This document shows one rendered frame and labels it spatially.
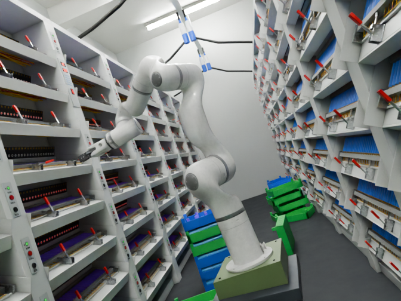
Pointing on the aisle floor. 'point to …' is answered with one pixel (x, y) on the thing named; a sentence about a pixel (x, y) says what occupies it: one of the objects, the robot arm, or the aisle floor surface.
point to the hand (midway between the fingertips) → (83, 157)
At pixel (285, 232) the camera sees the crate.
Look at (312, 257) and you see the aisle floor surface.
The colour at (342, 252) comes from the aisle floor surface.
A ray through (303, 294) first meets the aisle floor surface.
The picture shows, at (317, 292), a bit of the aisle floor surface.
